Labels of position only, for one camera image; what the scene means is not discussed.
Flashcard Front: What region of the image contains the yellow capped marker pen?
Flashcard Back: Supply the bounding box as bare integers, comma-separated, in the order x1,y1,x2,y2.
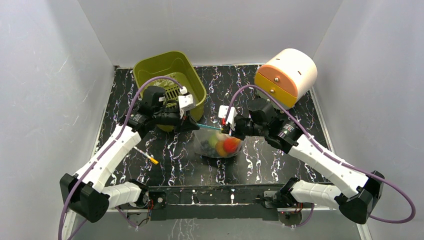
133,146,159,165

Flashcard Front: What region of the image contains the olive green plastic basket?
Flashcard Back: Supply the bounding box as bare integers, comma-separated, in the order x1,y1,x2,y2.
132,51,207,122

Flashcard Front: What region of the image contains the black grape bunch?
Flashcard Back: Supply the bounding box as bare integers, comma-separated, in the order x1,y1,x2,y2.
200,140,218,158

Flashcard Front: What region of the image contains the orange fruit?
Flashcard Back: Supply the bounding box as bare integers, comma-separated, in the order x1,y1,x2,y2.
215,141,228,158

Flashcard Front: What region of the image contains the red strawberry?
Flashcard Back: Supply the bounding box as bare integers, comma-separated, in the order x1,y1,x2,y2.
222,137,241,154

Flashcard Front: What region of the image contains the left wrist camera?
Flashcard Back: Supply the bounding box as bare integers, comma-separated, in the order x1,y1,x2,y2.
178,86,196,119

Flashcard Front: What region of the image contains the round drawer cabinet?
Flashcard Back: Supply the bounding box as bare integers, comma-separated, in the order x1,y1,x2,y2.
254,48,318,110

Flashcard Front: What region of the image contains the green cabbage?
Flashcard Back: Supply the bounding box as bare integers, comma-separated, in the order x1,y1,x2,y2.
208,134,219,149

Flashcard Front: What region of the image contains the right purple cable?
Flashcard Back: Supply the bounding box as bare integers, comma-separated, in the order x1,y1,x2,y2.
224,84,416,228

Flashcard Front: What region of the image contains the clear zip top bag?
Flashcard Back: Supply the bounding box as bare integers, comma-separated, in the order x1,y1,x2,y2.
192,124,244,159

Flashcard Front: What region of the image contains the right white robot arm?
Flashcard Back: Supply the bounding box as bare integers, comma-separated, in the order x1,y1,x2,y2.
218,98,383,225

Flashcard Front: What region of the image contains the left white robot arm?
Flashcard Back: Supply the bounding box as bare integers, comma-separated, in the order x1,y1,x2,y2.
59,85,199,223

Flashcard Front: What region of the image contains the purple cable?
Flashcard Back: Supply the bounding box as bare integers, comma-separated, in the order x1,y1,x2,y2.
57,76,186,240
224,84,416,228

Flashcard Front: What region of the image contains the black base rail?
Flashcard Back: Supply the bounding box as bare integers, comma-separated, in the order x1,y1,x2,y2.
145,183,339,222

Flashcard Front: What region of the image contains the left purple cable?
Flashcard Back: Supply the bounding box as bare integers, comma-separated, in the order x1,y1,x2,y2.
57,76,186,240

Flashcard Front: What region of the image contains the white mushroom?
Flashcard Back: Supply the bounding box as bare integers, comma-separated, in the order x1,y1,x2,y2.
215,131,228,141

